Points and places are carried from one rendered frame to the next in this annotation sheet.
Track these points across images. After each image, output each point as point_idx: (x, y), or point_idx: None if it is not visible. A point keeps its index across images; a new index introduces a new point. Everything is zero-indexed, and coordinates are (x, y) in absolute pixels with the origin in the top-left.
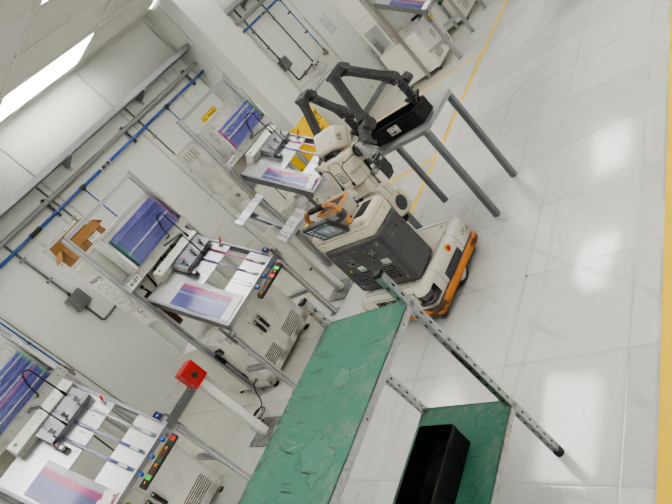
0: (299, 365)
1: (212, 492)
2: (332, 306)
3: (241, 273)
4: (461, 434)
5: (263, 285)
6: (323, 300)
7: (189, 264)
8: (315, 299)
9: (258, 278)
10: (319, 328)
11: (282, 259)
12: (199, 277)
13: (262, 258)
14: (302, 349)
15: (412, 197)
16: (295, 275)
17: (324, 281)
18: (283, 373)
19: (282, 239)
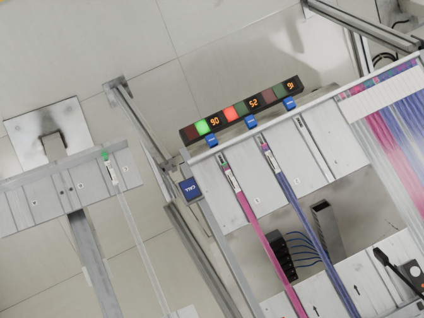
0: (265, 64)
1: None
2: (117, 91)
3: (294, 179)
4: None
5: (270, 101)
6: (129, 98)
7: (414, 306)
8: (98, 228)
9: (270, 120)
10: (170, 102)
11: (160, 162)
12: (402, 260)
13: (212, 183)
14: (229, 103)
15: None
16: (154, 135)
17: (41, 258)
18: (330, 9)
19: (130, 164)
